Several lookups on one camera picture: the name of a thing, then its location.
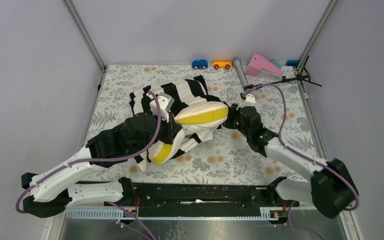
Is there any yellow white pillow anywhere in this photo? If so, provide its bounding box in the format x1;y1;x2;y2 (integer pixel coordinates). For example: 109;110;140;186
147;101;229;165

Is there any black white striped pillowcase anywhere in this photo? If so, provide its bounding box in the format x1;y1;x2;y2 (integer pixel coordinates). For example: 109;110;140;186
129;75;228;172

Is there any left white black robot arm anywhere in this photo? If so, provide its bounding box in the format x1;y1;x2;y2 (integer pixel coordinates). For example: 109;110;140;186
16;113;185;218

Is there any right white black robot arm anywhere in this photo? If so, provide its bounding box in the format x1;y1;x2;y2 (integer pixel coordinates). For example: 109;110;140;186
223;104;360;219

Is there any floral patterned table mat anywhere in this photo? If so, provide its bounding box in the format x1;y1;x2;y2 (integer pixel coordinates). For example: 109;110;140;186
87;65;317;185

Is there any orange yellow toy car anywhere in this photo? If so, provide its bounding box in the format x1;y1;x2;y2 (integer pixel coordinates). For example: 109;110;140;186
211;61;233;70

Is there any pink triangular block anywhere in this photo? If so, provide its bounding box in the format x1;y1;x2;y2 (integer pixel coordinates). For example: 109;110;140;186
245;52;284;77

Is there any grey microphone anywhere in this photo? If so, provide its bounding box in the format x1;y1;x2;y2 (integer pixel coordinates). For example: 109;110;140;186
232;57;249;91

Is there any blue toy car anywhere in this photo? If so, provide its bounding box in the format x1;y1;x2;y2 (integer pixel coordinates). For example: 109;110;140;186
191;59;209;70

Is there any light blue block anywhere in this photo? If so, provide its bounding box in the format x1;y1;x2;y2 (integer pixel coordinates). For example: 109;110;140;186
271;60;282;69

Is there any black mini tripod stand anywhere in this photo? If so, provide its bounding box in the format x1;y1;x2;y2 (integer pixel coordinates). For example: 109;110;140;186
243;55;323;93

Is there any dark blue block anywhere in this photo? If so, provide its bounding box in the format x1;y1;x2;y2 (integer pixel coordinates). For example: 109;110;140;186
285;60;300;68

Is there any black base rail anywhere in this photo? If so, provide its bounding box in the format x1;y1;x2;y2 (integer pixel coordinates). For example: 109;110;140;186
116;182;300;219

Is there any left aluminium frame post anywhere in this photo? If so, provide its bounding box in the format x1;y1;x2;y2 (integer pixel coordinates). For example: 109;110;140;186
62;0;106;71

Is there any aluminium frame post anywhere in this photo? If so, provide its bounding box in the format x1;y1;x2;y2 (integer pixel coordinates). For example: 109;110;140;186
298;0;339;68
62;0;106;71

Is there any right aluminium frame post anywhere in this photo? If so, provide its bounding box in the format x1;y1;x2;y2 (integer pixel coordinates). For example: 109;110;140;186
298;0;339;68

